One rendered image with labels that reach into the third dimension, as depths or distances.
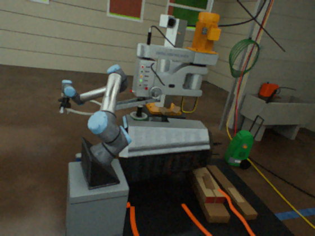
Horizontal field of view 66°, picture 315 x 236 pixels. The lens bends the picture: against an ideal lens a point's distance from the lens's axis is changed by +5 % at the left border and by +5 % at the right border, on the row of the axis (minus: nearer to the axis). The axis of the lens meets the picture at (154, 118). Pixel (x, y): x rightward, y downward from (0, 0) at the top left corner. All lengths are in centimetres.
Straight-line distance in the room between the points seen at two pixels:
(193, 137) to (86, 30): 643
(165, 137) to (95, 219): 124
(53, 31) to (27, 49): 94
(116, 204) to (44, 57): 725
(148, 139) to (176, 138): 35
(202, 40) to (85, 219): 212
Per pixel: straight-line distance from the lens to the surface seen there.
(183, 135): 279
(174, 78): 278
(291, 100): 633
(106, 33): 863
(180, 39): 344
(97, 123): 157
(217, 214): 292
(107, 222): 193
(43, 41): 856
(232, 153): 404
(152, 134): 266
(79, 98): 243
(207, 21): 285
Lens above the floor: 197
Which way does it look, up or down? 22 degrees down
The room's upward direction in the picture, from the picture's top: 9 degrees clockwise
